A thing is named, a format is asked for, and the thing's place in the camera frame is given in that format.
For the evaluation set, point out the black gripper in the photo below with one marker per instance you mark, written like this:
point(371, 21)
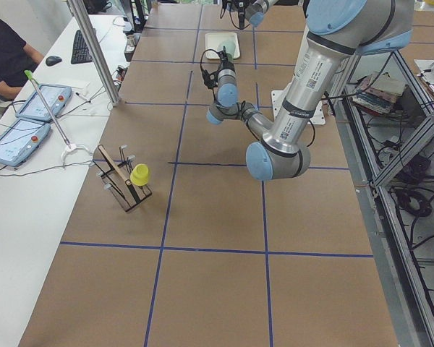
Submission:
point(241, 11)
point(225, 62)

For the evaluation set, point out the pale green plastic cup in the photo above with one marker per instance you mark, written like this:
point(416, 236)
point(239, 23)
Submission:
point(228, 49)

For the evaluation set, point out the cream bear print tray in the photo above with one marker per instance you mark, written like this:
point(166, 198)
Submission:
point(212, 40)

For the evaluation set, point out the yellow plastic cup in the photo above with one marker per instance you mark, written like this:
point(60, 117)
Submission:
point(140, 175)

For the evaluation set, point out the metal cylinder can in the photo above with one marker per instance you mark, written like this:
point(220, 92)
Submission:
point(130, 44)

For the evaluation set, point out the black keyboard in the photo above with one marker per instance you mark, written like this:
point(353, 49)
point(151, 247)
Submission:
point(80, 50)

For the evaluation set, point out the stack of books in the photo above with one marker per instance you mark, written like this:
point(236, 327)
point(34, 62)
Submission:
point(378, 93)

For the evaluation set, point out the black computer mouse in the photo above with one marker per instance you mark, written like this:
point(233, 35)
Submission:
point(53, 60)

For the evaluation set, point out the metal reacher grabber stick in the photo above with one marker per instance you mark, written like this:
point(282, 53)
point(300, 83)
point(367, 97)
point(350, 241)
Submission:
point(70, 147)

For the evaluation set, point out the person in black shirt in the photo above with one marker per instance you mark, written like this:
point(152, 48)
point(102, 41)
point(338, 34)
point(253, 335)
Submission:
point(16, 56)

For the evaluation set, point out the lower teach pendant tablet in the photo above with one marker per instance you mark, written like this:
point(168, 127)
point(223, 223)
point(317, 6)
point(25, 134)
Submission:
point(21, 140)

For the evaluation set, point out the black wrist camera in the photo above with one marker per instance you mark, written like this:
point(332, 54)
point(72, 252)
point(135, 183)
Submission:
point(208, 79)

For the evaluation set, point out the black wire cup rack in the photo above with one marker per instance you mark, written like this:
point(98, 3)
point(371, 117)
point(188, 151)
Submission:
point(116, 179)

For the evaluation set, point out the aluminium frame post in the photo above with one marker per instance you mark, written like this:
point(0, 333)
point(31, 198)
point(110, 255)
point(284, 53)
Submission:
point(79, 12)

